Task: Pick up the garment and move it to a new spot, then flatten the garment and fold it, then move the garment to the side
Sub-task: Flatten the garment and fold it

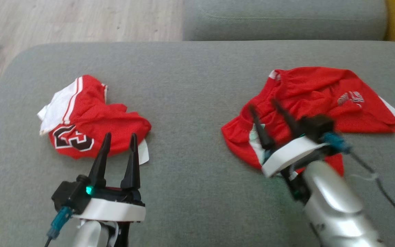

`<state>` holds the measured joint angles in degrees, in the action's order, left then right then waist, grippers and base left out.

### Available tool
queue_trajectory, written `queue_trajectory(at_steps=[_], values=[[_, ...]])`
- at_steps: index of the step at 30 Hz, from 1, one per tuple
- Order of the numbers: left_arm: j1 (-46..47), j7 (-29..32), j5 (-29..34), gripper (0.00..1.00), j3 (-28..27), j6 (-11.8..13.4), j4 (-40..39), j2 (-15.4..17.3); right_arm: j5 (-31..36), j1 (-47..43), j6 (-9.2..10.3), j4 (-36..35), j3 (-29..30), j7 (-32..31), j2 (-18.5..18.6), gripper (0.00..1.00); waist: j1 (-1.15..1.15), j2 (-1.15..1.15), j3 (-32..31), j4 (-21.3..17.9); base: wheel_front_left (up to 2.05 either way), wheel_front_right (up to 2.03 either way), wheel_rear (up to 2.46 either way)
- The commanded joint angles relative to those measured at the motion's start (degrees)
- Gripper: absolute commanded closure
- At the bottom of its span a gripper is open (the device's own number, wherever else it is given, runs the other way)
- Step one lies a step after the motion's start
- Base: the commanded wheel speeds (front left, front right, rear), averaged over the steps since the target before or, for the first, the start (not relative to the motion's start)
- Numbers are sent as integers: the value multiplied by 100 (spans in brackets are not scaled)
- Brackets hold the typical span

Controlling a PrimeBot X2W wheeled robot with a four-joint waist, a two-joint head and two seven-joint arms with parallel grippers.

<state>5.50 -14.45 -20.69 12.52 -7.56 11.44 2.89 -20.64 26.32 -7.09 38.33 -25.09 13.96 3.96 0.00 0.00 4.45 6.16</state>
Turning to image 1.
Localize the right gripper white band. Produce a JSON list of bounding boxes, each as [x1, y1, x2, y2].
[[248, 99, 328, 178]]

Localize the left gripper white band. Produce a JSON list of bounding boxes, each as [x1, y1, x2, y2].
[[71, 133, 146, 223]]

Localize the grey fabric sofa seat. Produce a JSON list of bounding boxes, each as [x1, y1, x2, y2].
[[0, 40, 395, 247]]

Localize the grey sofa cushion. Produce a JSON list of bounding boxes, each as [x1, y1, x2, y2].
[[183, 0, 388, 42]]

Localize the red shorts with white stripe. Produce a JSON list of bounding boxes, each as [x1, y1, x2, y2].
[[221, 67, 395, 177]]

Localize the red jersey with black number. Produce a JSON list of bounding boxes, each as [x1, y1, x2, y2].
[[37, 75, 152, 165]]

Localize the left gripper cable teal plug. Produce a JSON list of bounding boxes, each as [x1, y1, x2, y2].
[[43, 206, 73, 247]]

